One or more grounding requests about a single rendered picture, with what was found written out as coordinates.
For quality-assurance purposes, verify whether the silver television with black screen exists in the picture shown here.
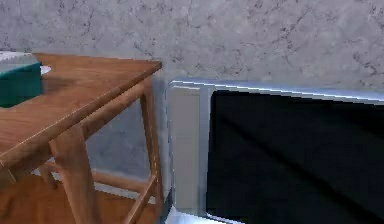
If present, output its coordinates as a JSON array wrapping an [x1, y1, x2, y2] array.
[[164, 78, 384, 224]]

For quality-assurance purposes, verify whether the brown wooden table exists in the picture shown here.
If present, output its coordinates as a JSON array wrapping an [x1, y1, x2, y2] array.
[[0, 52, 165, 224]]

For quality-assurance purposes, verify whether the teal box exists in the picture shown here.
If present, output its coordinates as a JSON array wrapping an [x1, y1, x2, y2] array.
[[0, 51, 45, 109]]

